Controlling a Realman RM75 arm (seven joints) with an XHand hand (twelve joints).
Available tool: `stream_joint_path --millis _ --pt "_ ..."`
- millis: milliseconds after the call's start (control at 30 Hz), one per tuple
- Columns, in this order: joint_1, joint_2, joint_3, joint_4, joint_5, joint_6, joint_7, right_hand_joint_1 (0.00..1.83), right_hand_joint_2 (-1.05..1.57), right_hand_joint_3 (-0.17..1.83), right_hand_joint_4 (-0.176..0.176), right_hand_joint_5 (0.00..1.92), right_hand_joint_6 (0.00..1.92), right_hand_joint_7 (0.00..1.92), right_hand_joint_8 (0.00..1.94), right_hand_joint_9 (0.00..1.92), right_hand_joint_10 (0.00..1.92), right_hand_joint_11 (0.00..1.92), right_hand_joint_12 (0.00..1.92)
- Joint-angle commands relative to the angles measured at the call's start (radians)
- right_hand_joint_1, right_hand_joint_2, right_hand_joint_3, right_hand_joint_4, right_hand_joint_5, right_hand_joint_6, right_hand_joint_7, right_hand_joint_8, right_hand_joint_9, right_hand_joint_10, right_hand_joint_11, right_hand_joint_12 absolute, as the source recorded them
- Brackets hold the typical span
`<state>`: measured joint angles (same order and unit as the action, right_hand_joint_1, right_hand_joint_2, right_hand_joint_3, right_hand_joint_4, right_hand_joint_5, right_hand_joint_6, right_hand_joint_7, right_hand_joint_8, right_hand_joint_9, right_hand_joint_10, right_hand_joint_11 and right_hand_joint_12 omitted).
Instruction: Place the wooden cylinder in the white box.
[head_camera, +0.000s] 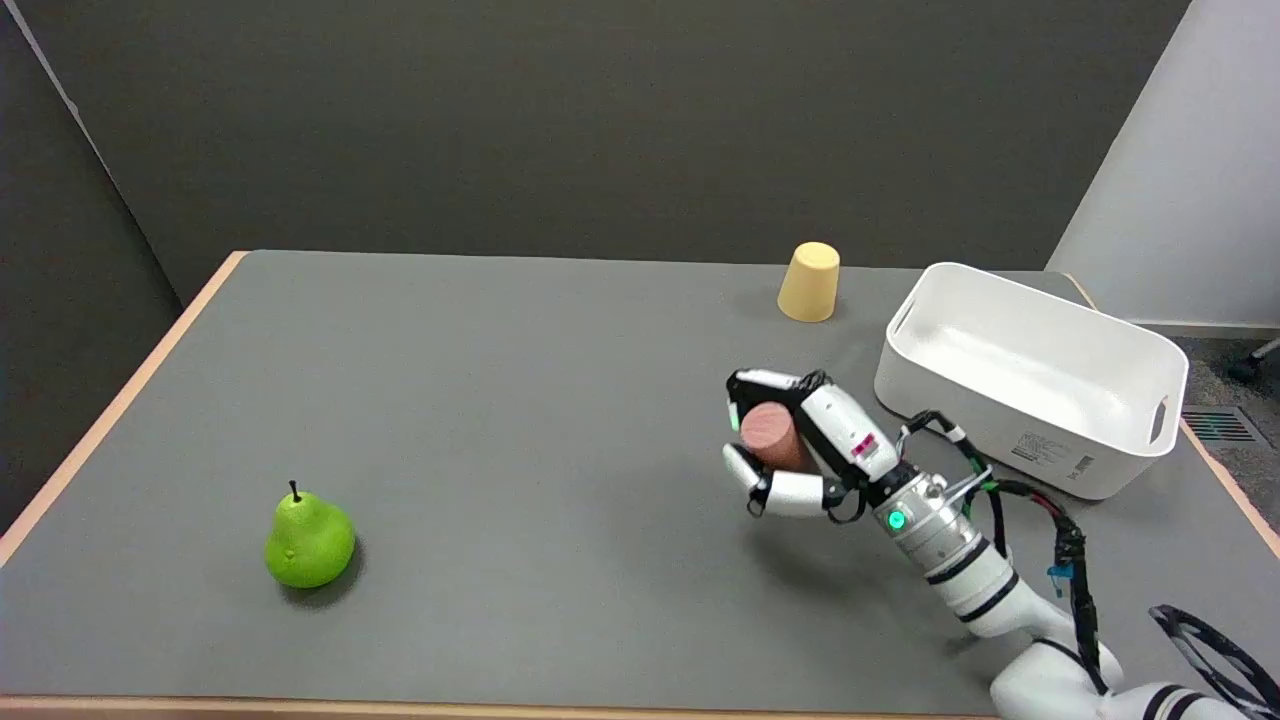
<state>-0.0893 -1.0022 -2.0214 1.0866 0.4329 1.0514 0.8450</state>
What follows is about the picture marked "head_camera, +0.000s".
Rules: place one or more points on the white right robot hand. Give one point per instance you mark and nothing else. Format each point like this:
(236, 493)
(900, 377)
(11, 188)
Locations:
(838, 428)

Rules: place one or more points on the wooden cylinder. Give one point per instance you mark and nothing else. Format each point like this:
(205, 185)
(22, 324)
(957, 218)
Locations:
(776, 436)

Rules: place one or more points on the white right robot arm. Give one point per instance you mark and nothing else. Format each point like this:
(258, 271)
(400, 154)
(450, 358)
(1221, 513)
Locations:
(985, 590)

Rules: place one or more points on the white plastic box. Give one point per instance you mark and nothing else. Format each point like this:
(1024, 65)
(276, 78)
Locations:
(1040, 380)

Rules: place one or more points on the yellow upturned cup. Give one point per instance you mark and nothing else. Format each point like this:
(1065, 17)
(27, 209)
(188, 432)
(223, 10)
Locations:
(810, 282)

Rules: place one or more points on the floor vent grille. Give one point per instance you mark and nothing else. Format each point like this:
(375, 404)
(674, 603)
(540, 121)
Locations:
(1220, 425)

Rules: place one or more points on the black chair caster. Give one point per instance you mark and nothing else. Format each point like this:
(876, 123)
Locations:
(1245, 367)

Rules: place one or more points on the green pear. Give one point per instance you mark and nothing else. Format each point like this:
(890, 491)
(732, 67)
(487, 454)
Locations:
(308, 540)

